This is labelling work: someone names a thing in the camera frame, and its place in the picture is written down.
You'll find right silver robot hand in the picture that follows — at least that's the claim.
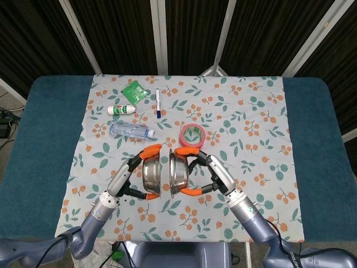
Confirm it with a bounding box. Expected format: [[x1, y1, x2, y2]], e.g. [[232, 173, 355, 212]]
[[174, 147, 237, 198]]

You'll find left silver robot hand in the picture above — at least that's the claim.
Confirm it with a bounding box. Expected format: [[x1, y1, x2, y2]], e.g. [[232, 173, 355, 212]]
[[107, 144, 163, 201]]

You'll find steel bowl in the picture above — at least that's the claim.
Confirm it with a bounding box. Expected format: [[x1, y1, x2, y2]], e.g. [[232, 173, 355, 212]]
[[168, 149, 191, 199], [141, 152, 162, 196]]

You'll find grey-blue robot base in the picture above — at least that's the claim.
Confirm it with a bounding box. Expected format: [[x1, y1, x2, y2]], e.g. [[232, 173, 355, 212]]
[[133, 241, 232, 268]]

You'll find floral tablecloth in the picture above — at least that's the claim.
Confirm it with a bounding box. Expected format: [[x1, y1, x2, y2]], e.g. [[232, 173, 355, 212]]
[[55, 74, 305, 243]]

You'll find clear plastic water bottle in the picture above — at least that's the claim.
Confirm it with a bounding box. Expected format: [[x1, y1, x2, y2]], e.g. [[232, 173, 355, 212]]
[[108, 120, 155, 142]]

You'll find red tape roll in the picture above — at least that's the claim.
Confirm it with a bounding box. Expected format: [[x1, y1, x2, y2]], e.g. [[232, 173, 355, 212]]
[[178, 123, 206, 149]]

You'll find small white green-label bottle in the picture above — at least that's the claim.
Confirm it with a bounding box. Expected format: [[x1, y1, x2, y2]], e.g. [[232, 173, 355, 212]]
[[107, 104, 137, 116]]

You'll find teal table cover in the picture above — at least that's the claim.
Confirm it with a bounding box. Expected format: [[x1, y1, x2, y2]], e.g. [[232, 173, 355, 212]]
[[0, 75, 357, 241]]

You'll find white marker pen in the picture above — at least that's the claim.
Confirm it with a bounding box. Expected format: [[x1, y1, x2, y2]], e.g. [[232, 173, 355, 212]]
[[155, 88, 162, 119]]

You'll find green foil packet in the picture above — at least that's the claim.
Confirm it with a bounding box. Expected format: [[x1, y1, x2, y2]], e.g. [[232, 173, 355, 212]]
[[120, 80, 148, 106]]

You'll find grey metal stand foot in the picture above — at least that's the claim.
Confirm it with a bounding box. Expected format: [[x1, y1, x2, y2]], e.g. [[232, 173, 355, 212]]
[[200, 64, 230, 76]]

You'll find black box on floor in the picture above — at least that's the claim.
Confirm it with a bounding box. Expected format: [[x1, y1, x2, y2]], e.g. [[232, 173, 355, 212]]
[[0, 110, 18, 137]]

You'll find white partition frame post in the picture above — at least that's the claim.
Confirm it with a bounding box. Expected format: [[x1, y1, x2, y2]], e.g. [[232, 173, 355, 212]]
[[281, 0, 348, 76], [149, 0, 170, 75], [57, 0, 103, 75], [212, 0, 238, 69]]

